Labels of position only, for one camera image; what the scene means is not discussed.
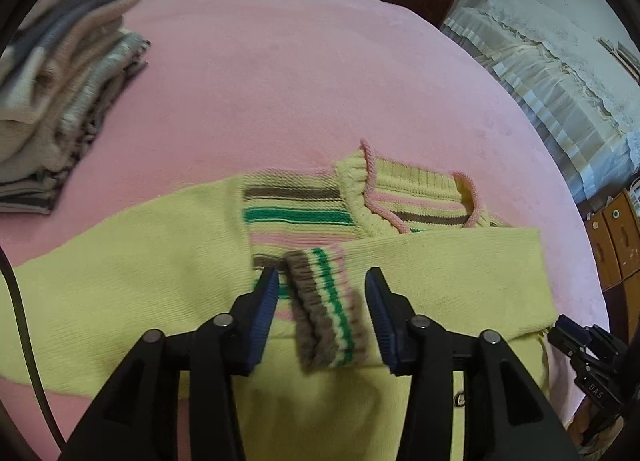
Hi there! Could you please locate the wooden cabinet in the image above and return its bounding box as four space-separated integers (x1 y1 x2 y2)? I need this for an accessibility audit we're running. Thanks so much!
582 181 640 292

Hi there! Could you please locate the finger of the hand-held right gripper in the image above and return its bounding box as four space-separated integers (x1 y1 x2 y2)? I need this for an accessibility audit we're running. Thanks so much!
570 355 623 422
547 313 628 359

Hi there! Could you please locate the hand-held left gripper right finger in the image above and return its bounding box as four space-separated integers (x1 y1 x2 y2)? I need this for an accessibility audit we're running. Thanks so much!
364 267 568 461

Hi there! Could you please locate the white lace covered furniture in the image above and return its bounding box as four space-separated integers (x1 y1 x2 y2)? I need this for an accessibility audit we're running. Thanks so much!
442 0 640 202

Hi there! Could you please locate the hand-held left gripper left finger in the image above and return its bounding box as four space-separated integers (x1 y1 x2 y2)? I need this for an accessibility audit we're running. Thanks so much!
57 266 281 461

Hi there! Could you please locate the black cable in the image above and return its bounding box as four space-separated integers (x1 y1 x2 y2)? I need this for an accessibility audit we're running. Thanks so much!
0 246 67 447

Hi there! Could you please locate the pink bed blanket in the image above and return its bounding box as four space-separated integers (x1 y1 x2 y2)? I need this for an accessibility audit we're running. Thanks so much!
0 0 608 461

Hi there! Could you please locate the stack of folded clothes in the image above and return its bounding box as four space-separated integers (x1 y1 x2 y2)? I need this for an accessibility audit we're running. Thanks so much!
0 0 151 216

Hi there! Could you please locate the yellow striped knit sweater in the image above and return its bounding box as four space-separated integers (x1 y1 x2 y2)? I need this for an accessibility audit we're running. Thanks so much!
0 138 558 461

